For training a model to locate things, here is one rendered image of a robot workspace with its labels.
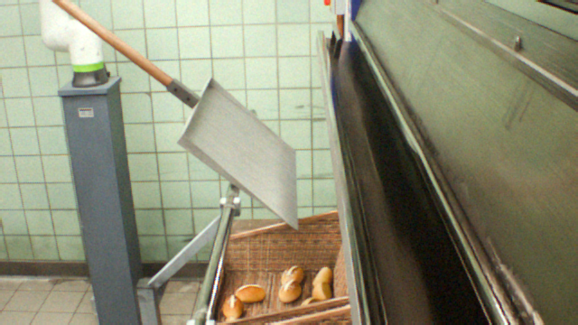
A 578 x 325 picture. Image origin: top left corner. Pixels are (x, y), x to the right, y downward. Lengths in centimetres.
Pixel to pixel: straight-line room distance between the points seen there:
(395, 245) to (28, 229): 299
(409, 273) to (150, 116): 253
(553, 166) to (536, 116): 8
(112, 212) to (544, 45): 227
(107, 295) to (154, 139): 81
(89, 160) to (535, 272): 221
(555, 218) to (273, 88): 255
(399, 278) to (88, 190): 208
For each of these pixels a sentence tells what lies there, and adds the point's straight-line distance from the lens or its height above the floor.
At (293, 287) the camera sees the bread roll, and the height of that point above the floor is 64.
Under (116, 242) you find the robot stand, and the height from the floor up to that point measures 54.
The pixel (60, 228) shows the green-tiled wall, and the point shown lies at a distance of 350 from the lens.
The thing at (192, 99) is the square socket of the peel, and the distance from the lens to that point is 170.
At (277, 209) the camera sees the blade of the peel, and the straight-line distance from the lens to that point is 155.
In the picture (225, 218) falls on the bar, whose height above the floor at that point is 117.
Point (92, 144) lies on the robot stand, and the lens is 255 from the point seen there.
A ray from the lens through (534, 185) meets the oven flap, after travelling 56.
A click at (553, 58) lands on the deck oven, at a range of 52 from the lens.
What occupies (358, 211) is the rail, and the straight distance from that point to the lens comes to 74.
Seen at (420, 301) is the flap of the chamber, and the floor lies 141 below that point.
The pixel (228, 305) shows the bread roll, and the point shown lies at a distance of 203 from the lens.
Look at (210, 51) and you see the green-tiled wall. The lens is 298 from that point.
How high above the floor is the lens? 175
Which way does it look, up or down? 21 degrees down
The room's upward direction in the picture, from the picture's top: 2 degrees counter-clockwise
